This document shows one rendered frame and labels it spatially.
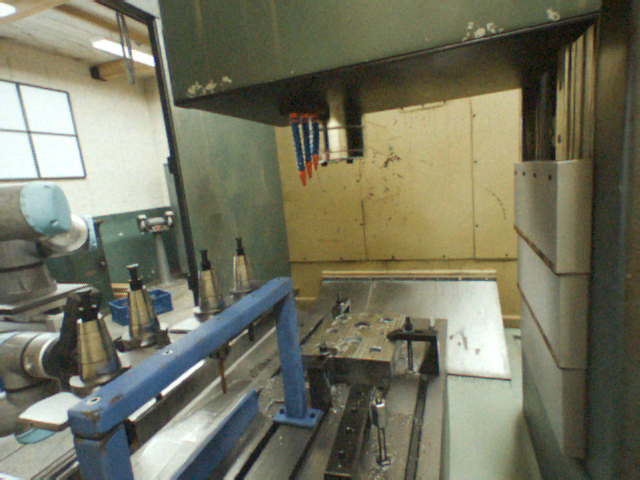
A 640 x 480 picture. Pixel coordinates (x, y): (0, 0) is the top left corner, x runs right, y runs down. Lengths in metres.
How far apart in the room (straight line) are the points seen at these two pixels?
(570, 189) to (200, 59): 0.64
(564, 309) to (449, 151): 1.29
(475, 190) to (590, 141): 1.24
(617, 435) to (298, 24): 0.76
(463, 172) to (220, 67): 1.41
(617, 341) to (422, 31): 0.50
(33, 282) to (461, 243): 1.70
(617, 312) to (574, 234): 0.13
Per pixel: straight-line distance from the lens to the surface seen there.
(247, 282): 0.75
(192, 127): 1.54
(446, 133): 1.93
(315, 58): 0.65
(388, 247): 1.99
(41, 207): 0.95
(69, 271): 5.17
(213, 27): 0.75
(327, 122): 0.89
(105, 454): 0.48
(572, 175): 0.70
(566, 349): 0.77
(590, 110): 0.72
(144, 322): 0.62
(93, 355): 0.52
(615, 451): 0.74
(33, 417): 0.52
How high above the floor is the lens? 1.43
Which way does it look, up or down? 10 degrees down
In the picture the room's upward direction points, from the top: 6 degrees counter-clockwise
